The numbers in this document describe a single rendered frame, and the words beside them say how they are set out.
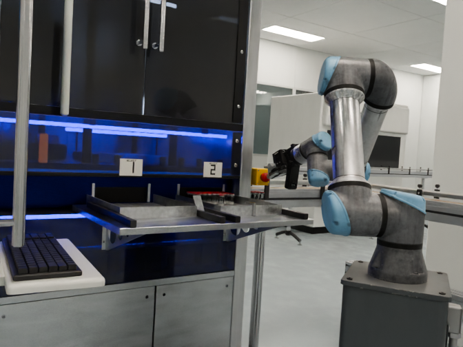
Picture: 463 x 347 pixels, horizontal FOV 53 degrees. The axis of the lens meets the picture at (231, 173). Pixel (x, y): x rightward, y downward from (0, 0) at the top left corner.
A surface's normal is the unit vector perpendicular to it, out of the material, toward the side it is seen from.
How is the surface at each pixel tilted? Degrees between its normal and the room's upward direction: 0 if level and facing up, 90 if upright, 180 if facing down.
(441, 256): 90
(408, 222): 90
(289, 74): 90
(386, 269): 72
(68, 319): 90
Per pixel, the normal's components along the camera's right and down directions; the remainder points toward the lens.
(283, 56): 0.55, 0.07
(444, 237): -0.83, -0.02
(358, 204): 0.06, -0.35
